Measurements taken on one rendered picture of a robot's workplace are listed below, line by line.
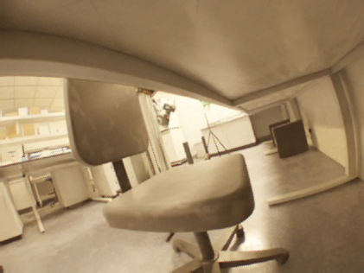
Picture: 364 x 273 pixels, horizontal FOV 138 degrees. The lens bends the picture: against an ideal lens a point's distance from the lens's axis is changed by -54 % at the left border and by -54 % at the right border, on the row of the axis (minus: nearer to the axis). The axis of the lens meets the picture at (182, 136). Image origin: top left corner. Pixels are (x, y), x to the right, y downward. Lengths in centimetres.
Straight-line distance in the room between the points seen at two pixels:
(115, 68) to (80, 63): 5
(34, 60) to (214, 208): 30
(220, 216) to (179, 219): 7
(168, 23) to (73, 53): 12
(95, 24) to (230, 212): 31
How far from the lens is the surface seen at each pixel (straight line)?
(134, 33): 21
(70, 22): 19
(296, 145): 206
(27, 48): 18
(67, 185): 304
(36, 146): 466
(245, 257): 64
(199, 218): 27
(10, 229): 235
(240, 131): 344
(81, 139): 48
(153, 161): 134
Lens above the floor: 59
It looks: 2 degrees up
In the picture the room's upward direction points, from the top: 17 degrees counter-clockwise
